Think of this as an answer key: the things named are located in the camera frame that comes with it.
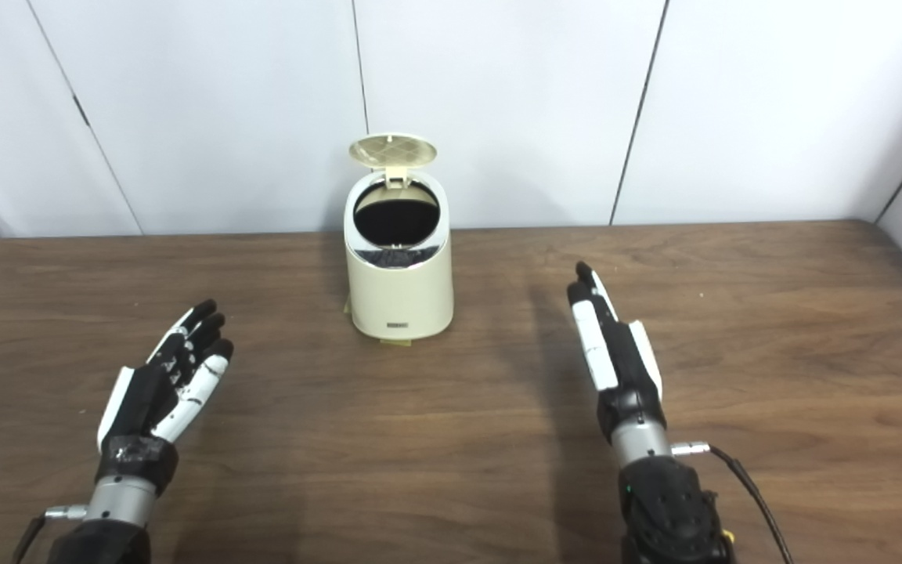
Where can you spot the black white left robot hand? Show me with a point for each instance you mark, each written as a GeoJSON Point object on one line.
{"type": "Point", "coordinates": [142, 399]}

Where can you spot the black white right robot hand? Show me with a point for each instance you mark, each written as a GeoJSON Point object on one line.
{"type": "Point", "coordinates": [627, 368]}

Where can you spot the cream-colored desktop bin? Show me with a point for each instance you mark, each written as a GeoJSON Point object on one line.
{"type": "Point", "coordinates": [400, 298]}

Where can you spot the round cream bin lid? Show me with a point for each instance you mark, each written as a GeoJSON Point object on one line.
{"type": "Point", "coordinates": [392, 149]}

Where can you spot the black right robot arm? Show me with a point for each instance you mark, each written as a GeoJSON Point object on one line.
{"type": "Point", "coordinates": [666, 509]}

